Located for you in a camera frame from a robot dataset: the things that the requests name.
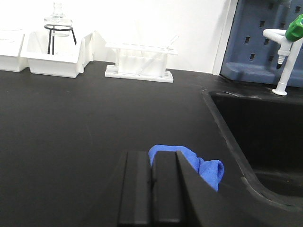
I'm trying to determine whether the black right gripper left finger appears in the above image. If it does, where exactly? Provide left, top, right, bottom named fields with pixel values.
left=117, top=151, right=152, bottom=225

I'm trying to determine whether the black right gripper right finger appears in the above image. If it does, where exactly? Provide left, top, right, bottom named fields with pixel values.
left=151, top=150, right=206, bottom=227

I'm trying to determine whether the white test tube rack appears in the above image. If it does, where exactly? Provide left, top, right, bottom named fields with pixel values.
left=105, top=35, right=178, bottom=83

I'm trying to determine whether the black wire tripod stand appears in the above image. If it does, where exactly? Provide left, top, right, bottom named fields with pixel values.
left=44, top=24, right=77, bottom=55

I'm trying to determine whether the white lab faucet green knob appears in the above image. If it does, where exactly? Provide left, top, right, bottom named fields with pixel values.
left=263, top=14, right=303, bottom=96

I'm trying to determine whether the clear glass flask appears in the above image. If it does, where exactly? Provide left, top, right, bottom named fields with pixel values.
left=44, top=2, right=72, bottom=25

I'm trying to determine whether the black lab sink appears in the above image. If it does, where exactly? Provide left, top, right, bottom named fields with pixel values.
left=202, top=90, right=303, bottom=212

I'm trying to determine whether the white plastic bin with stand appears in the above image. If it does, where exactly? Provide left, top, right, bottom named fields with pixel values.
left=20, top=30, right=94, bottom=78

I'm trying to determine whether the blue microfiber cloth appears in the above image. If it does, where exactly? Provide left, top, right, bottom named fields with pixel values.
left=148, top=145, right=224, bottom=192

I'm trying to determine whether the white plastic middle bin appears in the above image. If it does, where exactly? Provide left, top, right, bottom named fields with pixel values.
left=0, top=28, right=28, bottom=72

